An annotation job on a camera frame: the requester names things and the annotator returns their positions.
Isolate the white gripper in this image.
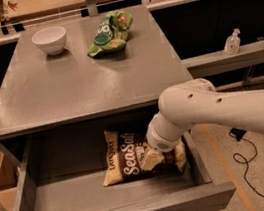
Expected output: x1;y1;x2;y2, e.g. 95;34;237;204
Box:
140;113;182;171

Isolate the brown sea salt chip bag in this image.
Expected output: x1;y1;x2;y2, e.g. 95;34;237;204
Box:
103;130;187;186

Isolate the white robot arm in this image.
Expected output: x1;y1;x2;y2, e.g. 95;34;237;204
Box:
146;78;264;153

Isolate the open grey top drawer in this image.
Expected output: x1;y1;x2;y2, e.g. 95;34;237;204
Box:
0;101;241;211

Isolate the green chip bag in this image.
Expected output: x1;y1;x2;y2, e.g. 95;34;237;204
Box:
87;10;133;58

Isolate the grey cabinet counter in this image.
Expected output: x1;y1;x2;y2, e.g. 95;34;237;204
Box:
0;0;207;167

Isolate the black power adapter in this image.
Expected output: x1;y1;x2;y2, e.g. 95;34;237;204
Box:
229;128;246;142

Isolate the clear hand sanitizer bottle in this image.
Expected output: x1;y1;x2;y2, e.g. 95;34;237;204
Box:
224;28;241;55

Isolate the cardboard box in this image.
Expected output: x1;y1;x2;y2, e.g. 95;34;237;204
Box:
0;151;19;211

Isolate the white ceramic bowl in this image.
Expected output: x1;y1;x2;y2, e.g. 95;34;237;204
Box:
32;26;67;55

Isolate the grey side shelf rail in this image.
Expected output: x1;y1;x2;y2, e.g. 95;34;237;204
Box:
181;41;264;78

